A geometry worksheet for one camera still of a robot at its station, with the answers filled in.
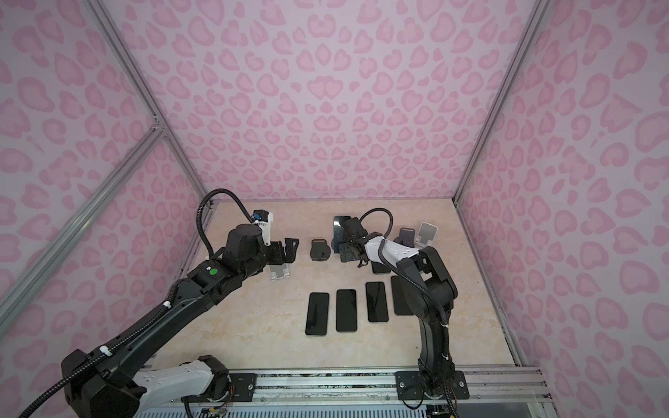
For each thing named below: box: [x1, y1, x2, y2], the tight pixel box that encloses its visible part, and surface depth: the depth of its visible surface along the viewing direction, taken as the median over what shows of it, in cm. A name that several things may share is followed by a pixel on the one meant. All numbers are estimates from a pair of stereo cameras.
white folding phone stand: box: [413, 221, 440, 247], surface depth 103 cm
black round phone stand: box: [310, 238, 332, 262], surface depth 102 cm
